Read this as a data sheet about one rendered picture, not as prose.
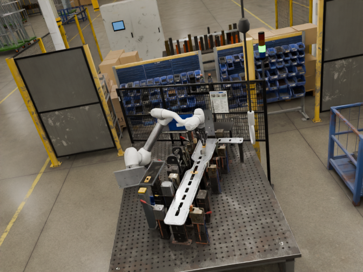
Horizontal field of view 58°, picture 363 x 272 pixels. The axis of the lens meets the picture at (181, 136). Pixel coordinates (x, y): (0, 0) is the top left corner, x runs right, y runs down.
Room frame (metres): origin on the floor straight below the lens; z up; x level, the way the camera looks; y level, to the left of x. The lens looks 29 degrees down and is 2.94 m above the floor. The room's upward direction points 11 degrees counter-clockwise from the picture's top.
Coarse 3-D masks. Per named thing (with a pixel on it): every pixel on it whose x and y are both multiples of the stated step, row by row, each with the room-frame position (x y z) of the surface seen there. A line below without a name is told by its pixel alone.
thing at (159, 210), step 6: (156, 210) 2.18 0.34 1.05; (162, 210) 2.17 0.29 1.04; (156, 216) 2.19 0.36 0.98; (162, 216) 2.16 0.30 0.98; (162, 222) 2.18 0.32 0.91; (162, 228) 2.18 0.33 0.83; (168, 228) 2.20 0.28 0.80; (162, 234) 2.18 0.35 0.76; (168, 234) 2.17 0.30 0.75; (168, 240) 2.15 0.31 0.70
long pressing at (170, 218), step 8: (200, 144) 3.20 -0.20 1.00; (208, 144) 3.17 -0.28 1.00; (208, 152) 3.00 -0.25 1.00; (200, 160) 2.88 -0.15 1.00; (208, 160) 2.86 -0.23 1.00; (192, 168) 2.76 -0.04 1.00; (200, 168) 2.73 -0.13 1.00; (184, 176) 2.65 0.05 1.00; (200, 176) 2.60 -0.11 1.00; (184, 184) 2.53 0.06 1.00; (192, 184) 2.51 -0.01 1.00; (176, 192) 2.43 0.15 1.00; (184, 192) 2.41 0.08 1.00; (192, 192) 2.39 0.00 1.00; (176, 200) 2.32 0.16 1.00; (184, 200) 2.30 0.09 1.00; (192, 200) 2.28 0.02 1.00; (176, 208) 2.21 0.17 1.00; (184, 208) 2.19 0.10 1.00; (168, 216) 2.13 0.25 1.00; (176, 216) 2.11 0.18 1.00; (184, 216) 2.09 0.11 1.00; (168, 224) 2.05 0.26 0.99; (176, 224) 2.03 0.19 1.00
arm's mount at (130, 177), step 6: (132, 168) 3.08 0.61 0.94; (138, 168) 3.09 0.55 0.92; (144, 168) 3.11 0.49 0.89; (120, 174) 3.09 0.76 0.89; (126, 174) 3.09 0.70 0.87; (132, 174) 3.09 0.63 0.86; (138, 174) 3.09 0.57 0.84; (120, 180) 3.09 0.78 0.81; (126, 180) 3.08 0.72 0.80; (132, 180) 3.08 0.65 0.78; (138, 180) 3.08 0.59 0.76; (120, 186) 3.09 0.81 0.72; (126, 186) 3.08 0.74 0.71
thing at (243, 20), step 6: (240, 0) 0.80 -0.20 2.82; (246, 18) 0.79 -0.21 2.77; (240, 24) 0.79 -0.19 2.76; (246, 24) 0.78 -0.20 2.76; (240, 30) 0.79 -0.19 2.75; (246, 30) 0.78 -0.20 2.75; (246, 48) 0.79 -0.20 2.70; (246, 54) 0.79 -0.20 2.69; (246, 60) 0.79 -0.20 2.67; (246, 66) 0.79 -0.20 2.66; (246, 72) 0.80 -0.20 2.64; (252, 114) 0.79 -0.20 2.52; (252, 120) 0.79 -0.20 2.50; (252, 126) 0.79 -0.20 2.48; (252, 132) 0.78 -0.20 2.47; (252, 138) 0.78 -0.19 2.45
